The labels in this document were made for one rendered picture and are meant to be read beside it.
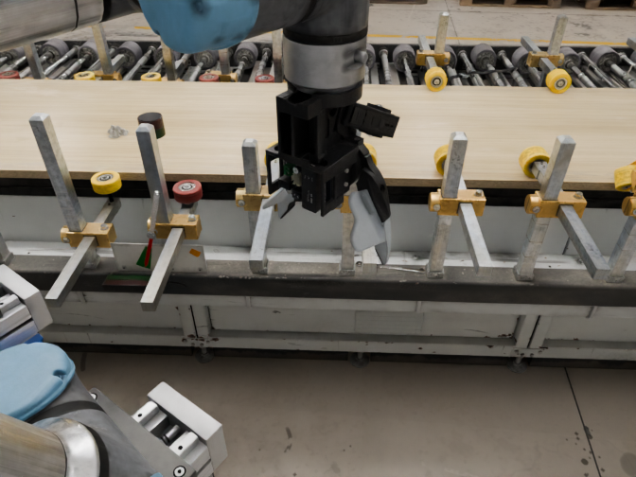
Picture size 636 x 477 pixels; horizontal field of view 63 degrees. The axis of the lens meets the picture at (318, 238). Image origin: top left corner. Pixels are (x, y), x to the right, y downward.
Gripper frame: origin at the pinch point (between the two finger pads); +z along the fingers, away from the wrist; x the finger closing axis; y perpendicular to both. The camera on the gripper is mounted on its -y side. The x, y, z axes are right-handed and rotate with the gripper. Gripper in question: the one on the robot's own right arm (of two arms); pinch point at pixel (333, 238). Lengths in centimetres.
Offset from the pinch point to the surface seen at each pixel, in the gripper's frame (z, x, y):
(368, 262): 36, -14, -35
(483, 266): 36, 6, -49
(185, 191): 41, -75, -36
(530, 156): 35, -1, -101
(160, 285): 46, -55, -10
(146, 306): 47, -54, -4
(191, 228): 46, -66, -29
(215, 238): 67, -79, -48
